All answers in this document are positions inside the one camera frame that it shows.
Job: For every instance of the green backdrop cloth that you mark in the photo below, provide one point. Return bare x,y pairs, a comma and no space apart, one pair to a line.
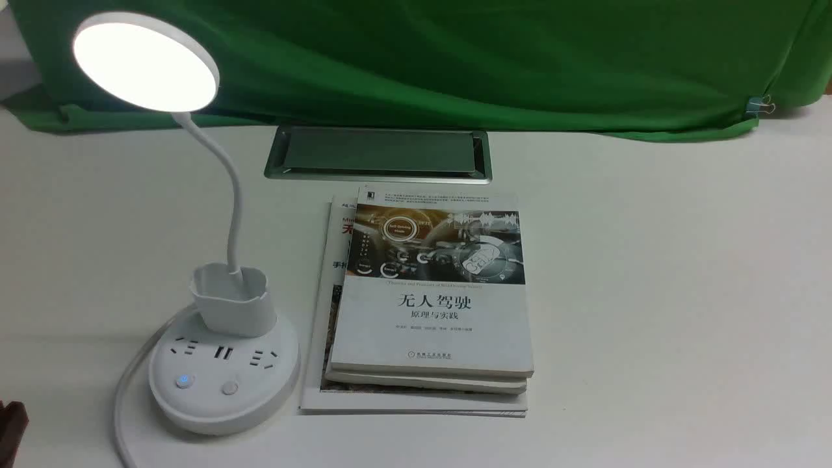
656,71

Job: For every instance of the top white self-driving book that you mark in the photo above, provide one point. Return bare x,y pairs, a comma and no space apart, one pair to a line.
434,285

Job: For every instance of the middle white book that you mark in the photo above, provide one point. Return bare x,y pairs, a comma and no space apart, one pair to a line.
332,381

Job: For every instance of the dark brown object at edge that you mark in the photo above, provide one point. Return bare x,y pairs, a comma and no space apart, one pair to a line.
14,422

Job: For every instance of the bottom thin magazine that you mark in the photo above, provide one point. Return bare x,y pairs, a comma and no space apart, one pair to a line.
319,396

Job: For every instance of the white desk lamp socket base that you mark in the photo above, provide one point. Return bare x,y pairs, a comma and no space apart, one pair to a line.
229,360

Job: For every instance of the blue binder clip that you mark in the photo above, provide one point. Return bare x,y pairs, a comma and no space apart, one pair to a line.
762,105

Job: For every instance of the silver desk cable grommet cover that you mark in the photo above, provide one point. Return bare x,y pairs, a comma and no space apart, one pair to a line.
377,155

